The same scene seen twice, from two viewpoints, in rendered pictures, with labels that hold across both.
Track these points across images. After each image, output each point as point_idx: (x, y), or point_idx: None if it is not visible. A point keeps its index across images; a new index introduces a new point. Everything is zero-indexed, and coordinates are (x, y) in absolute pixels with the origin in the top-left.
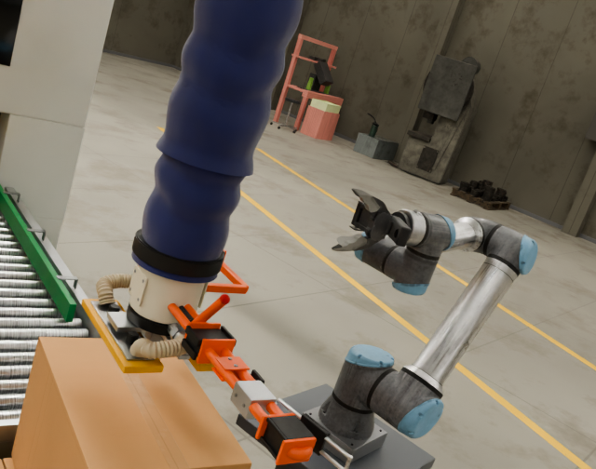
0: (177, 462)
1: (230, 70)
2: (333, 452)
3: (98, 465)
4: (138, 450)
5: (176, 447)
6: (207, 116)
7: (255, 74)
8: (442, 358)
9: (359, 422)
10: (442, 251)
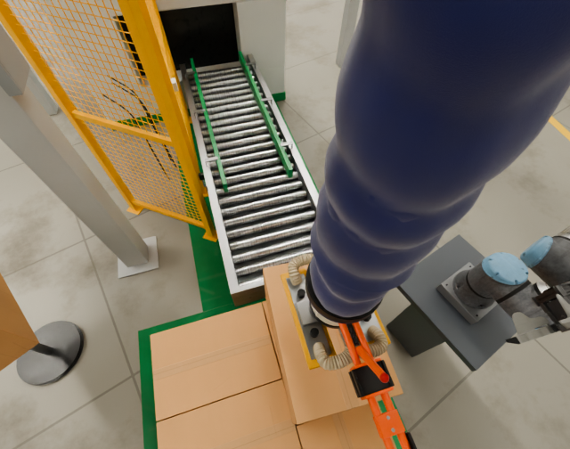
0: (351, 400)
1: (394, 231)
2: (461, 314)
3: (300, 412)
4: (325, 390)
5: (351, 382)
6: (362, 262)
7: (436, 228)
8: None
9: (485, 302)
10: None
